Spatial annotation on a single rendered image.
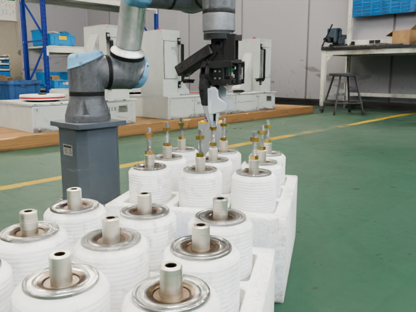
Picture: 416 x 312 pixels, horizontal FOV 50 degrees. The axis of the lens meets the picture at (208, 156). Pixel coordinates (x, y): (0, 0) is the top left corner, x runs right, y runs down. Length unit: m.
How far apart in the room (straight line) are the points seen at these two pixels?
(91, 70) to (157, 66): 2.27
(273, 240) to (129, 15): 0.89
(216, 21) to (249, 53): 3.71
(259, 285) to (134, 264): 0.17
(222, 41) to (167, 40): 2.71
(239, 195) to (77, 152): 0.72
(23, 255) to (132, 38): 1.03
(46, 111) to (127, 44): 1.62
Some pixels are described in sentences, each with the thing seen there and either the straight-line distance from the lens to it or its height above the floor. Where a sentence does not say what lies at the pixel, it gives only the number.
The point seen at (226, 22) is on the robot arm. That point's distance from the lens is 1.04.
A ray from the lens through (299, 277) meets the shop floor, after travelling 1.08.
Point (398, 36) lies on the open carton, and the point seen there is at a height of 0.86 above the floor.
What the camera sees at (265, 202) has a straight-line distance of 0.93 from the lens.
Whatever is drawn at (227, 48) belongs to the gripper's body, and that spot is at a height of 0.51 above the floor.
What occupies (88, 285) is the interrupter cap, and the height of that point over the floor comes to 0.25.
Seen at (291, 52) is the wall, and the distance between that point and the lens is 6.78.
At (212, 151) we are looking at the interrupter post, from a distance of 1.08.
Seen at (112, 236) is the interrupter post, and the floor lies 0.26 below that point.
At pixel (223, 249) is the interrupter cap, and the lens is 0.55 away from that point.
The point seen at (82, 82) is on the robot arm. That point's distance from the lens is 1.51.
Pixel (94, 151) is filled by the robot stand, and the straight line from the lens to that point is 1.50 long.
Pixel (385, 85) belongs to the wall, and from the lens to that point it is 6.12.
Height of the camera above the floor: 0.46
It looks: 11 degrees down
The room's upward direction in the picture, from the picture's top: straight up
